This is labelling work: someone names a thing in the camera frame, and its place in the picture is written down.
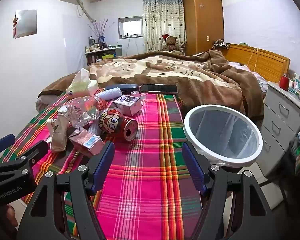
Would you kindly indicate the pink small carton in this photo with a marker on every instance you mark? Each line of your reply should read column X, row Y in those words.
column 86, row 141

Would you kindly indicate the clear plastic bin liner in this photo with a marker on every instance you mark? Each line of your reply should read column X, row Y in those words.
column 227, row 132

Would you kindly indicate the red jar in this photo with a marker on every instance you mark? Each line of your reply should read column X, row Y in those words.
column 284, row 83

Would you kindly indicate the dark blue glasses case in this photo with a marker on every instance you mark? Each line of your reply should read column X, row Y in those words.
column 122, row 87

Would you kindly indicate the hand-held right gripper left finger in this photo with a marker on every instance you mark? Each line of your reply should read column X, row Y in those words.
column 101, row 170

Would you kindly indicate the white power strip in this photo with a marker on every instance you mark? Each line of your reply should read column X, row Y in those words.
column 222, row 44

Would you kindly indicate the purple white small box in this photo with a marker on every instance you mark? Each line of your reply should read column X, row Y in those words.
column 127, row 105

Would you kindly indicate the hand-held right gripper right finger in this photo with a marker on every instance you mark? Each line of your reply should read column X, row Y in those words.
column 193, row 170

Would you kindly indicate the flat green box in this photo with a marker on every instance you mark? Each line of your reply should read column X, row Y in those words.
column 242, row 44

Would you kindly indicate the small barred window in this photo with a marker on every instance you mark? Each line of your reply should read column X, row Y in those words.
column 130, row 27

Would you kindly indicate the clear plastic bottle red label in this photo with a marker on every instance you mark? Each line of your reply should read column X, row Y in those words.
column 82, row 108

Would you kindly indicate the white paper bag green leaf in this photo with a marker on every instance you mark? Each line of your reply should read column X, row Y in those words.
column 58, row 137

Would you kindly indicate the heart print curtain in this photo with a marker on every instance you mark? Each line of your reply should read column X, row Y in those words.
column 162, row 17

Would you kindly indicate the brown patterned blanket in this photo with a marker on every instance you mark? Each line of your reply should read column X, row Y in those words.
column 190, row 80

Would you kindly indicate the wrapped air conditioner pipe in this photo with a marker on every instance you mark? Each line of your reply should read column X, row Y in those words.
column 86, row 12

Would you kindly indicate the white round trash bin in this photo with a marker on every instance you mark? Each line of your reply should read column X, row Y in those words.
column 227, row 160

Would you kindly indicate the black smartphone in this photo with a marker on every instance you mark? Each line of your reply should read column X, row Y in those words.
column 158, row 88

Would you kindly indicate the person's left hand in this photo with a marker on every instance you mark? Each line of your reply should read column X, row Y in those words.
column 12, row 216

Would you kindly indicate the brown teddy bear red hat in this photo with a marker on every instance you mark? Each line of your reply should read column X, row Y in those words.
column 170, row 43

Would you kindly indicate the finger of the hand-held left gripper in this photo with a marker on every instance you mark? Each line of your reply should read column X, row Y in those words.
column 1, row 143
column 32, row 152

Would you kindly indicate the wooden bed headboard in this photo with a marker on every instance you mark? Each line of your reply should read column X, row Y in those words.
column 265, row 62

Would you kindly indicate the pink green plaid cloth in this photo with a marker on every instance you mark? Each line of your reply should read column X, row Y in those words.
column 145, row 142

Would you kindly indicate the white shelf with bottles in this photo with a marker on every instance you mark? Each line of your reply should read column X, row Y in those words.
column 100, row 55

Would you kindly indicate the wooden wardrobe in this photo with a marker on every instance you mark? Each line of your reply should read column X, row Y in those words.
column 202, row 17

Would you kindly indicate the red cartoon drink can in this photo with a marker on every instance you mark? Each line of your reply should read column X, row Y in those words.
column 112, row 123

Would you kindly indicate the grey drawer cabinet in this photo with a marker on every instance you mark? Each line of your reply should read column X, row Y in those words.
column 277, row 120

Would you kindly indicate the soft tissue pack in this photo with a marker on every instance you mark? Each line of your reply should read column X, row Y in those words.
column 81, row 86

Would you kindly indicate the vase with dried branches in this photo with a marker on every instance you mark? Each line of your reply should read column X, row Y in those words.
column 98, row 30

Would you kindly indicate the pale pink bed sheet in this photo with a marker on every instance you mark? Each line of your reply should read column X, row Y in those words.
column 261, row 82

